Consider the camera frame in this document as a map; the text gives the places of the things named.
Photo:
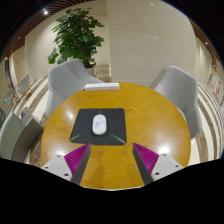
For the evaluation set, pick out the green potted plant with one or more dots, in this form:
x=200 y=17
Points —
x=76 y=33

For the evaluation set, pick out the white power strip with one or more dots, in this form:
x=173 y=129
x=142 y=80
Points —
x=101 y=86

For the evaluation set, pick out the black mouse pad green lines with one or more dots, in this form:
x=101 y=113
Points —
x=116 y=126

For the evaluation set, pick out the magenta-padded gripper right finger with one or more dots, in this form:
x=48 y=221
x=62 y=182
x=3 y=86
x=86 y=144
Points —
x=148 y=160

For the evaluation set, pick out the small light grey chair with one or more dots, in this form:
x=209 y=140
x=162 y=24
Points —
x=24 y=84

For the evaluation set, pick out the white cartoon-print computer mouse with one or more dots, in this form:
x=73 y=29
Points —
x=99 y=125

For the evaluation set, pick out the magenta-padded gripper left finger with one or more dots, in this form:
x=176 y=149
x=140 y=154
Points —
x=76 y=159

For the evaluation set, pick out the grey shell chair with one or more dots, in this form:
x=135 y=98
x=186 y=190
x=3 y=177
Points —
x=180 y=93
x=66 y=83
x=16 y=136

